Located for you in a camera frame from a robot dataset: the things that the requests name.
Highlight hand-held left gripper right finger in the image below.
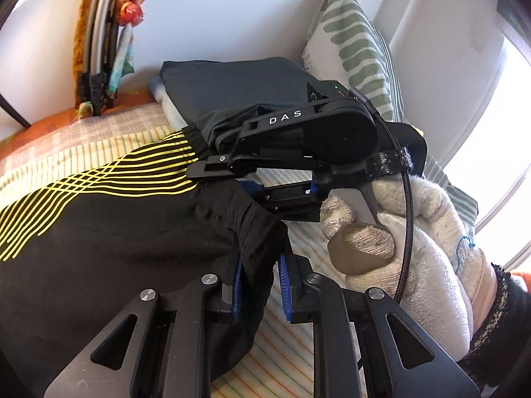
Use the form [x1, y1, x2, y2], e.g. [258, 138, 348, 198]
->
[278, 252, 485, 398]

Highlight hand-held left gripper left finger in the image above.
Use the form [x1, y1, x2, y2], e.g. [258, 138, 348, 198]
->
[43, 255, 245, 398]

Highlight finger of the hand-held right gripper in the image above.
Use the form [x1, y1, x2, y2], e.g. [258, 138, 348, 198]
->
[186, 151, 317, 181]
[238, 179, 329, 223]

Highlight black pants with yellow stripes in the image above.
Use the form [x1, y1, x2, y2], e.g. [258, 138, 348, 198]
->
[0, 128, 291, 398]

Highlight person's right forearm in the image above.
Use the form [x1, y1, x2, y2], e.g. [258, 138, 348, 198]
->
[456, 262, 531, 391]

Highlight person's right hand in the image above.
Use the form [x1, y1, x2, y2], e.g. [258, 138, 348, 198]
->
[320, 173, 498, 363]

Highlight folded dark grey clothes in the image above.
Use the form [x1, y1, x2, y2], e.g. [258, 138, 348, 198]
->
[160, 56, 333, 155]

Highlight green striped white pillow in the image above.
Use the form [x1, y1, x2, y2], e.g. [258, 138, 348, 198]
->
[300, 0, 406, 124]

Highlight folded light blue cloth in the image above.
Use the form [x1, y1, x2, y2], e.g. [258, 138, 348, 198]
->
[148, 75, 185, 127]

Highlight window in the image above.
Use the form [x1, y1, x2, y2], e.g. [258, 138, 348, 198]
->
[442, 33, 531, 270]

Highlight orange patterned blanket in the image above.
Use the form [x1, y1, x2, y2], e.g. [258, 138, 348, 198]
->
[0, 90, 156, 160]

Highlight hanging colourful cloths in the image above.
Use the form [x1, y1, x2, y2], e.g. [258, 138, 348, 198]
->
[81, 0, 123, 117]

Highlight hanging floral cloth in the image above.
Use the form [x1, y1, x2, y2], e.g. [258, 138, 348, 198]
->
[106, 0, 148, 94]

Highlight black metal rod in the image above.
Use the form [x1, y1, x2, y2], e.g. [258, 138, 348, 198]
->
[0, 90, 32, 129]

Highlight black braided cable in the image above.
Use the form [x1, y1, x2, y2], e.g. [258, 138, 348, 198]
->
[350, 88, 415, 301]

